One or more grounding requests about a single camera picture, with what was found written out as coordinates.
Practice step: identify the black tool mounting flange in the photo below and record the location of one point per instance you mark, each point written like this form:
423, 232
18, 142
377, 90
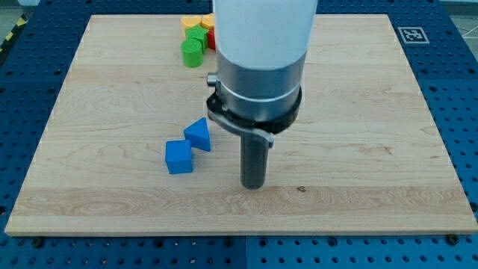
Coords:
256, 130

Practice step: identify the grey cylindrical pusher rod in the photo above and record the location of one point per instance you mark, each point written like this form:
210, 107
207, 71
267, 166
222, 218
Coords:
253, 160

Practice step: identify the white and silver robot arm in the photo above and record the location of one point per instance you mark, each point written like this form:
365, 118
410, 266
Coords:
261, 48

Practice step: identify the blue triangle block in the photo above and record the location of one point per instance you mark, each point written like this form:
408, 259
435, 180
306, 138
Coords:
198, 135

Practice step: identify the blue cube block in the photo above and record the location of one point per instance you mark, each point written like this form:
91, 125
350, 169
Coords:
178, 156

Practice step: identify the light wooden board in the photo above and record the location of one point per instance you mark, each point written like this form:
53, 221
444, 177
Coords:
364, 156

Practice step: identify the red block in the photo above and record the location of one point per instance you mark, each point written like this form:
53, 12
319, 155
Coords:
211, 39

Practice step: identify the green cylinder block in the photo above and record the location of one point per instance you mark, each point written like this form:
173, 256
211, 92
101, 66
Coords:
191, 50

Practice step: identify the green star block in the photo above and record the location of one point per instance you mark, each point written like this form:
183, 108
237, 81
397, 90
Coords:
199, 33

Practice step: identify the orange yellow block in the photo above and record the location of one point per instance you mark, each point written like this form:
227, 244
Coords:
207, 21

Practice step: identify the yellow heart block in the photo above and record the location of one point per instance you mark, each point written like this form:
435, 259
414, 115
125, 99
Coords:
190, 24

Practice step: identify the white fiducial marker tag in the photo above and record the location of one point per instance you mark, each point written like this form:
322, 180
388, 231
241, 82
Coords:
413, 35

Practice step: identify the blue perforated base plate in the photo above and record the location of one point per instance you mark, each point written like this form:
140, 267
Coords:
36, 62

